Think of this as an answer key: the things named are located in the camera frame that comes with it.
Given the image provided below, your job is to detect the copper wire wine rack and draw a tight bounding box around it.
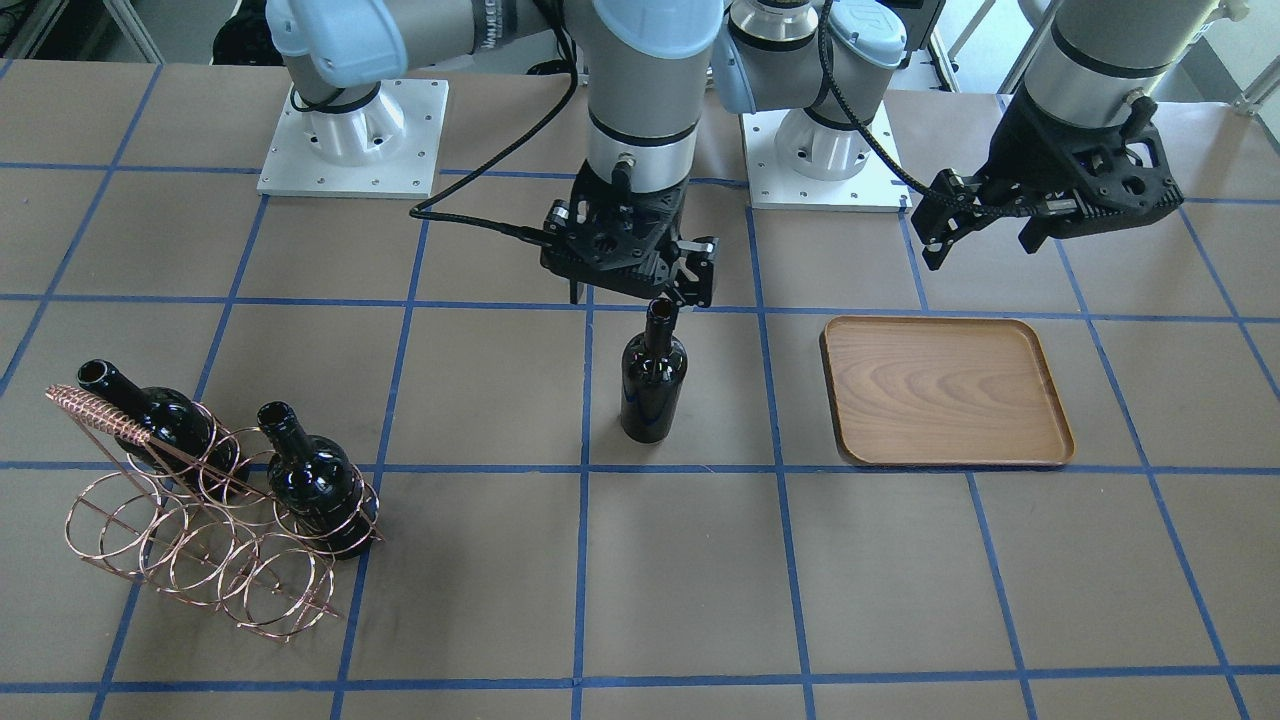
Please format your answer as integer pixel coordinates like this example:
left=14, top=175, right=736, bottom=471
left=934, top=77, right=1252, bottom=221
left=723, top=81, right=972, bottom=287
left=46, top=386, right=339, bottom=643

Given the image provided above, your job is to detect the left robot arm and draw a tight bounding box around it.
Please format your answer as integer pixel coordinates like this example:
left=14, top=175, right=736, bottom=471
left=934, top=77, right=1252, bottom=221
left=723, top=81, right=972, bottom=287
left=710, top=1, right=1248, bottom=270

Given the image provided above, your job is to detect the wooden tray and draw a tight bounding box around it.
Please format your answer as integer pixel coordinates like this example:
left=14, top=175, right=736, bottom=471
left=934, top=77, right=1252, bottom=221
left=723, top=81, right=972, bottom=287
left=820, top=315, right=1076, bottom=468

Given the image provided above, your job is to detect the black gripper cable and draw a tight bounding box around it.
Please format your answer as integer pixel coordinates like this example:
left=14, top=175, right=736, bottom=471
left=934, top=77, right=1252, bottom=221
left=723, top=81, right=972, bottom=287
left=410, top=0, right=582, bottom=249
left=817, top=0, right=1011, bottom=217

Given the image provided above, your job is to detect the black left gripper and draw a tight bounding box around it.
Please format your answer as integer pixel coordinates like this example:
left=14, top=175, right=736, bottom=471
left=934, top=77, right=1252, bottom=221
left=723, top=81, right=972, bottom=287
left=911, top=88, right=1184, bottom=272

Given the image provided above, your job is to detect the dark wine bottle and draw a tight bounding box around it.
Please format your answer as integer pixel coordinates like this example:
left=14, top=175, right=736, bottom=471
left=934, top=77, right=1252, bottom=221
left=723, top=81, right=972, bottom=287
left=257, top=401, right=378, bottom=560
left=77, top=359, right=246, bottom=500
left=620, top=299, right=689, bottom=443

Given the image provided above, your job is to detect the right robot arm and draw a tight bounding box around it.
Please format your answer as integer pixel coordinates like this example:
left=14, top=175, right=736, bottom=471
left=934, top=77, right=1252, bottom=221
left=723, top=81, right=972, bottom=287
left=265, top=1, right=723, bottom=307

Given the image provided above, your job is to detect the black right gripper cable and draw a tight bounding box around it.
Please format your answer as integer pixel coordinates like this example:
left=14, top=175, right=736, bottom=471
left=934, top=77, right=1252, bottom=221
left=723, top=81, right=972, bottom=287
left=410, top=0, right=582, bottom=249

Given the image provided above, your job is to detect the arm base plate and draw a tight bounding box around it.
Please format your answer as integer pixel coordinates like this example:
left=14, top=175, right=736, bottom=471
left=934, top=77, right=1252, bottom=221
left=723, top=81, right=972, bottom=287
left=257, top=79, right=451, bottom=200
left=740, top=109, right=911, bottom=213

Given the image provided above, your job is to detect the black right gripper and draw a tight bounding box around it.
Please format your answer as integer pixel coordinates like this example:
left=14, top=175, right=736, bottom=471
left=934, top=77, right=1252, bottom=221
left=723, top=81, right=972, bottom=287
left=540, top=165, right=718, bottom=311

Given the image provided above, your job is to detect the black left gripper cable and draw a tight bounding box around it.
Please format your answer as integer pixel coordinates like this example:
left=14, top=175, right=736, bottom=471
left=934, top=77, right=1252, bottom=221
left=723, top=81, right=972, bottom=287
left=817, top=0, right=1011, bottom=217

